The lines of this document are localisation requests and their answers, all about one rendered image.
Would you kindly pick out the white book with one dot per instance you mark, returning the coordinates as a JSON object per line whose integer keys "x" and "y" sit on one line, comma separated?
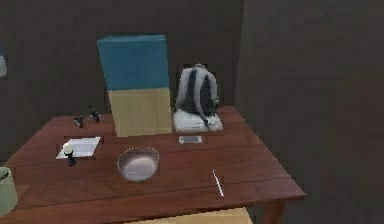
{"x": 190, "y": 124}

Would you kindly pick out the grey backpack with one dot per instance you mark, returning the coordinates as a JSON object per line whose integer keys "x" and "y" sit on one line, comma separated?
{"x": 196, "y": 93}

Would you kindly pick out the grey mobile phone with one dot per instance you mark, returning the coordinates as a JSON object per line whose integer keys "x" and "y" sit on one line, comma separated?
{"x": 190, "y": 139}

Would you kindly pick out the red-brown wooden table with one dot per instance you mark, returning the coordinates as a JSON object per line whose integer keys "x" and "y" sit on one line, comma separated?
{"x": 186, "y": 160}

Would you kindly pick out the blue and tan box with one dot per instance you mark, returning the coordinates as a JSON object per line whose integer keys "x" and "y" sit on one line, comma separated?
{"x": 136, "y": 86}

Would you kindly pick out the clear glass bowl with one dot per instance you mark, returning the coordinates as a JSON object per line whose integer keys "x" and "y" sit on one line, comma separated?
{"x": 138, "y": 164}

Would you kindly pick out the white pen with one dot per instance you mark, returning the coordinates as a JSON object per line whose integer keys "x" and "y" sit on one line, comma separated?
{"x": 218, "y": 183}

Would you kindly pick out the tan wooden chair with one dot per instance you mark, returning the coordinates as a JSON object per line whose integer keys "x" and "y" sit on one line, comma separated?
{"x": 206, "y": 217}

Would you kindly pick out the white sheet of paper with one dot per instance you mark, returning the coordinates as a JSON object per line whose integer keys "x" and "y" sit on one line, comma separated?
{"x": 81, "y": 146}

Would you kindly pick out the small white and black figurine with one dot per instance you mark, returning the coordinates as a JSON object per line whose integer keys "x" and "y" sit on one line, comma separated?
{"x": 69, "y": 153}

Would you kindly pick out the pale blue object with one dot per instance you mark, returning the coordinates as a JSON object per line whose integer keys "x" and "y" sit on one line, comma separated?
{"x": 2, "y": 65}

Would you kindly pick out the pale green lamp shade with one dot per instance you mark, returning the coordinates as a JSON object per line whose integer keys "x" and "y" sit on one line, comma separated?
{"x": 6, "y": 191}

